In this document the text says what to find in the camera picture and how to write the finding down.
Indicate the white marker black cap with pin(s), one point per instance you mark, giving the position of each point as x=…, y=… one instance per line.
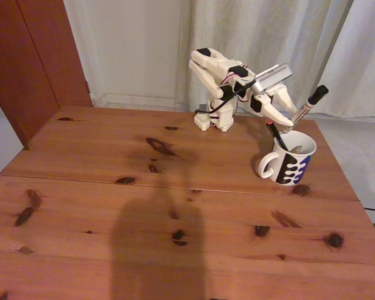
x=306, y=107

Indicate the black pen red ends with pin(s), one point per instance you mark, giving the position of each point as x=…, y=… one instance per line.
x=278, y=137

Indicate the green mechanical pencil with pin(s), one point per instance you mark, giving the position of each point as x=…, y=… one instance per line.
x=297, y=148

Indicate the white table clamp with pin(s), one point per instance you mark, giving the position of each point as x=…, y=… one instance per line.
x=202, y=122

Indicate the white mug black blue pattern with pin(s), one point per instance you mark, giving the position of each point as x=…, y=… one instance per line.
x=300, y=168

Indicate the white curtain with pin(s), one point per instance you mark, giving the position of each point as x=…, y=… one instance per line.
x=300, y=37
x=362, y=62

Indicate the white baseboard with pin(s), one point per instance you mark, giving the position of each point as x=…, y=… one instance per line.
x=134, y=99

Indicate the brown wooden cabinet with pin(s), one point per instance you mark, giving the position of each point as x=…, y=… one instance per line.
x=25, y=62

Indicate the pale grey panel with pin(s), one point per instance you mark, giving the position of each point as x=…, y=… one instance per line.
x=0, y=140

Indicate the silver camera box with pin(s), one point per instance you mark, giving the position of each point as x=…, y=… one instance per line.
x=273, y=78

